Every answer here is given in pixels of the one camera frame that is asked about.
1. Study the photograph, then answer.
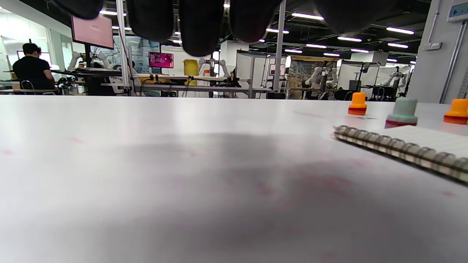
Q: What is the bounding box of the orange reward stamp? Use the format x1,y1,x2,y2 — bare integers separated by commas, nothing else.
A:
443,99,468,125
347,92,367,116

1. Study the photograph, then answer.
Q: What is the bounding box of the grey conduit pipe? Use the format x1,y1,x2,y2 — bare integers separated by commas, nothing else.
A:
439,22,468,104

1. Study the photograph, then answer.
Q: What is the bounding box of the spiral lined notebook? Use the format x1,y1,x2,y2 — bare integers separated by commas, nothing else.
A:
333,125,468,183

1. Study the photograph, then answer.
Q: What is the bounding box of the green reward stamp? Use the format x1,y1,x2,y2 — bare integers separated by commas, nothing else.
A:
385,97,418,129

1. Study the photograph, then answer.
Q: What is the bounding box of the yellow bin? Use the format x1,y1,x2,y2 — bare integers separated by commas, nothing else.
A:
184,59,199,85

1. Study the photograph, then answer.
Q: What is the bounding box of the metal pillar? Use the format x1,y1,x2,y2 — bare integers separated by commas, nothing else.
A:
116,0,136,96
274,0,286,92

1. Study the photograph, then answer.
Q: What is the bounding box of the large pink monitor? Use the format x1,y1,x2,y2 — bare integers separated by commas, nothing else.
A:
71,14,114,50

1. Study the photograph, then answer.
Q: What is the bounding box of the small magenta monitor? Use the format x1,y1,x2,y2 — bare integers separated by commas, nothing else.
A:
148,52,174,69

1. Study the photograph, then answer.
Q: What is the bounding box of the long grey workbench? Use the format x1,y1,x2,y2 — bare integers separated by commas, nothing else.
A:
133,74,275,98

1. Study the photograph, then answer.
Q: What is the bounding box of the white wall control panel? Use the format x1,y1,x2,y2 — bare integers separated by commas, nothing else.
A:
447,0,468,23

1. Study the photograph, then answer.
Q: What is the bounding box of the person's left hand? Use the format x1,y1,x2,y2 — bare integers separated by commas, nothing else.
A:
51,0,399,57

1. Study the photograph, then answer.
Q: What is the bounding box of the row of ceiling lights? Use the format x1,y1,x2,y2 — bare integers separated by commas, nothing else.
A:
99,4,415,64

